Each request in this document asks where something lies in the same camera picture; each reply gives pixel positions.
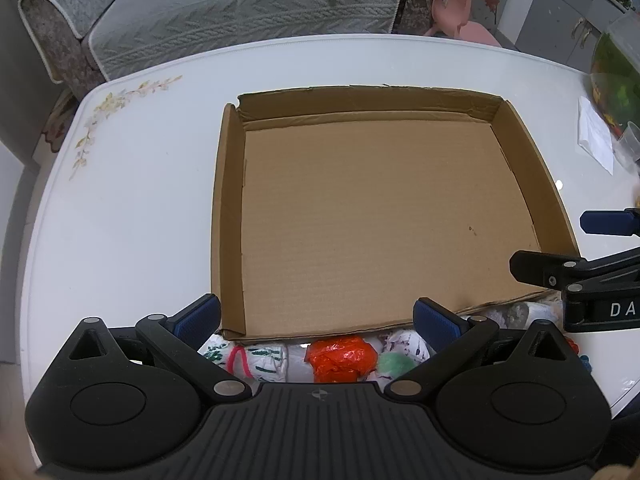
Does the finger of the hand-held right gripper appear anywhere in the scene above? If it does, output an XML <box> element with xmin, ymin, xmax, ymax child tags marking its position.
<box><xmin>509</xmin><ymin>246</ymin><xmax>640</xmax><ymax>291</ymax></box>
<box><xmin>580</xmin><ymin>207</ymin><xmax>640</xmax><ymax>237</ymax></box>

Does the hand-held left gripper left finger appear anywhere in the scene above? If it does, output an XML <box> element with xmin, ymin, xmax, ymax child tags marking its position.
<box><xmin>67</xmin><ymin>293</ymin><xmax>252</xmax><ymax>403</ymax></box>

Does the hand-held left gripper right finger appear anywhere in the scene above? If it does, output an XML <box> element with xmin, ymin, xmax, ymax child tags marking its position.
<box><xmin>387</xmin><ymin>297</ymin><xmax>572</xmax><ymax>403</ymax></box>

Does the white bundle mint green band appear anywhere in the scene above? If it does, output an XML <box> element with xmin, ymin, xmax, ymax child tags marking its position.
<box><xmin>377</xmin><ymin>330</ymin><xmax>432</xmax><ymax>383</ymax></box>

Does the white green print sock bundle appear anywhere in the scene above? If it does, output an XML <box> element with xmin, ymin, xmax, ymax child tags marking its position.
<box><xmin>200</xmin><ymin>337</ymin><xmax>291</xmax><ymax>386</ymax></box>

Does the plain orange plastic bundle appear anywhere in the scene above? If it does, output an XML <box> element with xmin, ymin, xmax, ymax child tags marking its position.
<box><xmin>306</xmin><ymin>335</ymin><xmax>378</xmax><ymax>385</ymax></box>

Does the brown cardboard box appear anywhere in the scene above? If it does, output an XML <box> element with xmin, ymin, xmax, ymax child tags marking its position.
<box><xmin>211</xmin><ymin>85</ymin><xmax>581</xmax><ymax>341</ymax></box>

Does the clear plastic cup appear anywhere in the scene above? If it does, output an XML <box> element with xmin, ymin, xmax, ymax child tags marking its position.
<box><xmin>614</xmin><ymin>122</ymin><xmax>640</xmax><ymax>176</ymax></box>

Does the white paper sheet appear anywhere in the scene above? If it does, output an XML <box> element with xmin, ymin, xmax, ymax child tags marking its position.
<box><xmin>577</xmin><ymin>96</ymin><xmax>615</xmax><ymax>176</ymax></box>

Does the glass fish tank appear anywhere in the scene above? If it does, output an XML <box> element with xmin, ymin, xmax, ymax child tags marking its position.
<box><xmin>590</xmin><ymin>10</ymin><xmax>640</xmax><ymax>128</ymax></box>

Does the grey cabinet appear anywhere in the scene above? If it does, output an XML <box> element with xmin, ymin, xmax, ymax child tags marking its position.
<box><xmin>515</xmin><ymin>0</ymin><xmax>633</xmax><ymax>73</ymax></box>

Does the patterned floor rug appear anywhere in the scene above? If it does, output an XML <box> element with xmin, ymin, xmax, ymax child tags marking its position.
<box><xmin>40</xmin><ymin>87</ymin><xmax>82</xmax><ymax>153</ymax></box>

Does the pink plastic chair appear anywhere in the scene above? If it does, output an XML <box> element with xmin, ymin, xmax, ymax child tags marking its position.
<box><xmin>422</xmin><ymin>0</ymin><xmax>502</xmax><ymax>48</ymax></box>

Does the grey quilted sofa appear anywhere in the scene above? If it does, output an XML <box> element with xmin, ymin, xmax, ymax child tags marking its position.
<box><xmin>19</xmin><ymin>0</ymin><xmax>438</xmax><ymax>103</ymax></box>

